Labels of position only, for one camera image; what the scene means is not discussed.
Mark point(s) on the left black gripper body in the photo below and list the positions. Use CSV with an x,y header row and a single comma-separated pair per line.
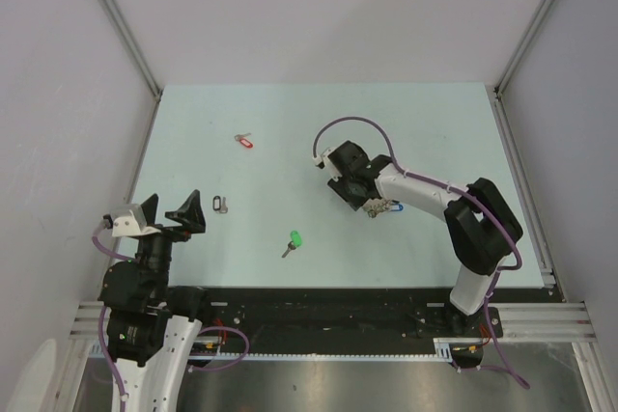
x,y
164,238

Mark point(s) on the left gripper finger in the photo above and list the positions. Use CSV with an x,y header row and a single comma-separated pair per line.
x,y
189,216
146,214

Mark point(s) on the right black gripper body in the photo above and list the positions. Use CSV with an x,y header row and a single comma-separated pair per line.
x,y
347,191

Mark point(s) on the large metal keyring disc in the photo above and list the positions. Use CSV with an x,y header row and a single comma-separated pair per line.
x,y
375,207

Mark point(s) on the key with black tag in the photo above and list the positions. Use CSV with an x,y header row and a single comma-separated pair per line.
x,y
219,204

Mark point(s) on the key with blue tag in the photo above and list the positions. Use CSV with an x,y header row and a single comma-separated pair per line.
x,y
396,207

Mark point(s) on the key with green tag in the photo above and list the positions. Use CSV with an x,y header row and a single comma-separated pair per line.
x,y
294,243

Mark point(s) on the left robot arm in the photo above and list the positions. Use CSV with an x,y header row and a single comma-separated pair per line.
x,y
147,328

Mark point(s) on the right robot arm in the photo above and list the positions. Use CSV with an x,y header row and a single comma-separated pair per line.
x,y
482,227

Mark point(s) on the key with red tag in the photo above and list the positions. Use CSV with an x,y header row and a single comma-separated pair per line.
x,y
244,140

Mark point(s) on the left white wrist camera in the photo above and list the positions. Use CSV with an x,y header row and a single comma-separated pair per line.
x,y
128,221

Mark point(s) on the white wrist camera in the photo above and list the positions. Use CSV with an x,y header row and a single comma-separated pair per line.
x,y
128,221
323,162

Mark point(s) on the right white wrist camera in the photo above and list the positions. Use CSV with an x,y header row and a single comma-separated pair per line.
x,y
323,162

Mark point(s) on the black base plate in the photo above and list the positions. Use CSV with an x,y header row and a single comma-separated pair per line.
x,y
340,321

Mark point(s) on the slotted cable duct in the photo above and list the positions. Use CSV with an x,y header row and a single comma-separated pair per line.
x,y
442,353

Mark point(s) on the left frame post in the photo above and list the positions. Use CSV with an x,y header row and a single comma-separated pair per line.
x,y
127,39

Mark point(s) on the frame post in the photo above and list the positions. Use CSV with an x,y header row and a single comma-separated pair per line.
x,y
127,39
531,31

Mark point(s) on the right frame post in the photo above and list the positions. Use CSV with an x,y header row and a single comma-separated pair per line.
x,y
531,31

